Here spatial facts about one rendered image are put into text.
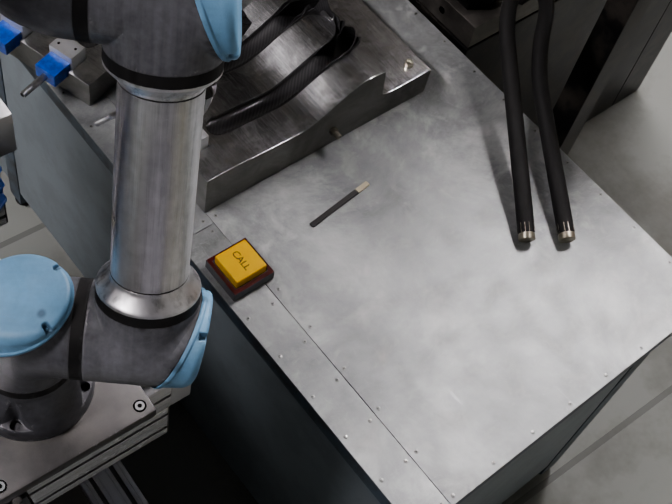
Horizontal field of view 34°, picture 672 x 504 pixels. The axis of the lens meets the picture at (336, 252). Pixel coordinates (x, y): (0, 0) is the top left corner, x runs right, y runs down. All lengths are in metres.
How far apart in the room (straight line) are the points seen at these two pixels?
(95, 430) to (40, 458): 0.07
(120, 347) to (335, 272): 0.67
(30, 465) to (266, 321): 0.52
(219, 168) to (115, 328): 0.64
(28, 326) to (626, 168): 2.26
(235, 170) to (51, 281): 0.64
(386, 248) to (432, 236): 0.09
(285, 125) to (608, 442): 1.25
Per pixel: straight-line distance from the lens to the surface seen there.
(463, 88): 2.12
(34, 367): 1.26
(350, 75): 1.91
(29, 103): 2.36
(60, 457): 1.40
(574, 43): 2.73
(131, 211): 1.13
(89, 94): 1.97
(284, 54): 1.95
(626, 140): 3.28
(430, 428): 1.73
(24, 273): 1.26
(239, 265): 1.77
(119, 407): 1.43
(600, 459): 2.72
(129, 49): 1.03
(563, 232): 1.95
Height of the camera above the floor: 2.34
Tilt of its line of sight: 57 degrees down
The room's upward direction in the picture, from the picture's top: 16 degrees clockwise
